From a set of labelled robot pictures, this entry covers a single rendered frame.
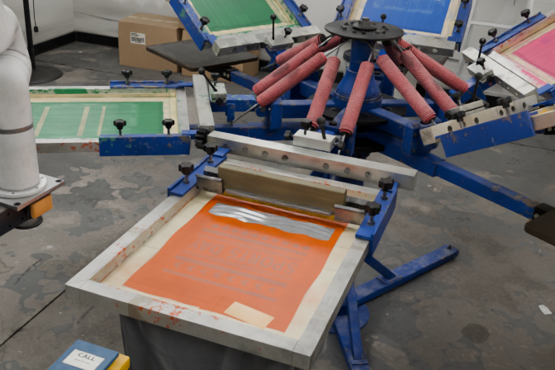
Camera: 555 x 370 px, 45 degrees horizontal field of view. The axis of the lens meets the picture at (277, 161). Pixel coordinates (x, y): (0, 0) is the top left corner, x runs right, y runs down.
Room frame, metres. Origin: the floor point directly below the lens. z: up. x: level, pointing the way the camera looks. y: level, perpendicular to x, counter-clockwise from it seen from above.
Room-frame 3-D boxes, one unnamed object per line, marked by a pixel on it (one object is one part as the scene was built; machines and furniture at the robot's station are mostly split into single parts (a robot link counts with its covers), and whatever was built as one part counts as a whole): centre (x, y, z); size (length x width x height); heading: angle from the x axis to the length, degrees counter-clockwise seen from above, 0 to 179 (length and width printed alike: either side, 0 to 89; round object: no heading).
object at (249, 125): (2.41, 0.31, 0.90); 1.24 x 0.06 x 0.06; 100
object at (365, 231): (1.66, -0.29, 0.98); 0.30 x 0.05 x 0.07; 160
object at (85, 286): (1.53, 0.06, 0.97); 0.79 x 0.58 x 0.04; 160
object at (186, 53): (3.03, 0.13, 0.91); 1.34 x 0.40 x 0.08; 40
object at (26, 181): (1.44, 0.63, 1.21); 0.16 x 0.13 x 0.15; 66
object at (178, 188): (1.85, 0.24, 0.98); 0.30 x 0.05 x 0.07; 160
